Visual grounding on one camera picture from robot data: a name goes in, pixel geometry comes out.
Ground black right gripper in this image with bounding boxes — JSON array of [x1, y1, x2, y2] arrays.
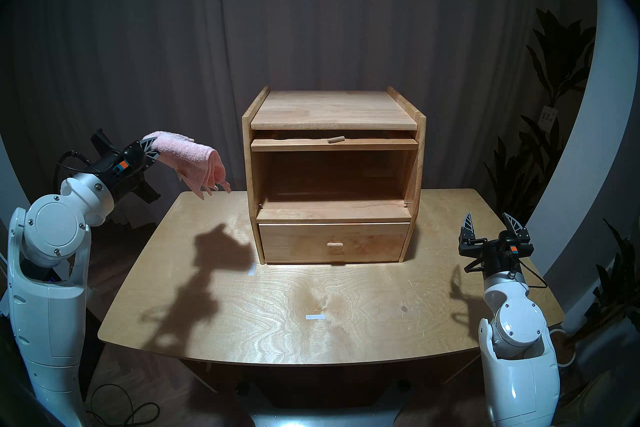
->
[[458, 212, 535, 278]]

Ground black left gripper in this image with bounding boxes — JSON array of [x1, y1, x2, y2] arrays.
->
[[91, 129, 161, 204]]

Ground pink towel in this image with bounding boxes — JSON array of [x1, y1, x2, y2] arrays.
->
[[142, 131, 232, 200]]

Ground wooden flip door wavy window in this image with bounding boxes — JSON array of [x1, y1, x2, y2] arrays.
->
[[250, 135, 419, 152]]

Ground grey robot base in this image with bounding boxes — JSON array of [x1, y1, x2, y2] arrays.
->
[[235, 381, 413, 427]]

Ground wooden drawer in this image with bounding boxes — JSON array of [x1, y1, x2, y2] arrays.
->
[[258, 222, 412, 264]]

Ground grey pleated curtain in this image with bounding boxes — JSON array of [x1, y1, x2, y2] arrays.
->
[[0, 0, 596, 231]]

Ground plant in white pot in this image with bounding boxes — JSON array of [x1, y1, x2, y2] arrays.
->
[[547, 218, 640, 369]]

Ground white curved arch panel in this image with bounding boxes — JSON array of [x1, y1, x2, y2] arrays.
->
[[0, 136, 31, 216], [525, 0, 640, 276]]

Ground wooden cabinet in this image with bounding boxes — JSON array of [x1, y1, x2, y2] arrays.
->
[[242, 86, 427, 265]]

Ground tall dark leafy plant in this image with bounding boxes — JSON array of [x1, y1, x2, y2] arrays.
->
[[482, 7, 598, 226]]

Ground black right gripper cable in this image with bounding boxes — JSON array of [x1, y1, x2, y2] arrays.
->
[[462, 256, 547, 288]]

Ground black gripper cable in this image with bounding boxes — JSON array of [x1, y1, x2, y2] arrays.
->
[[462, 256, 547, 288], [54, 150, 93, 181]]

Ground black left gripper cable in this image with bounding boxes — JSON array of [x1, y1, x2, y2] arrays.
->
[[54, 150, 93, 181]]

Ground black floor cable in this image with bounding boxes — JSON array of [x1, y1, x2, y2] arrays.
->
[[85, 383, 161, 427]]

